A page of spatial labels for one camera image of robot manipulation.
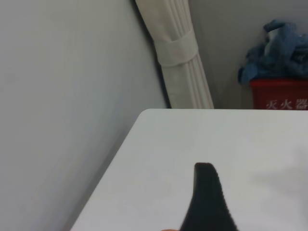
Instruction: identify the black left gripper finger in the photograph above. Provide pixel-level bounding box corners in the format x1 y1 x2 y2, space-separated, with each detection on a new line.
179 162 239 231

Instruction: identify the cream pleated curtain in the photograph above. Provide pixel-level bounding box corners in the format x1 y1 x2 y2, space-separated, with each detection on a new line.
134 0 215 109

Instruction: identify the red fire extinguisher box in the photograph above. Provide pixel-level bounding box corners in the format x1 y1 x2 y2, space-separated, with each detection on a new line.
249 78 308 110

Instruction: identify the cream curtain tie band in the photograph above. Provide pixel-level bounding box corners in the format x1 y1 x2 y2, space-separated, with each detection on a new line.
154 30 199 67

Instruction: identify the crumpled blue cloth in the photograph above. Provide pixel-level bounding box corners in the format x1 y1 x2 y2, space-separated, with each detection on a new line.
238 19 308 84

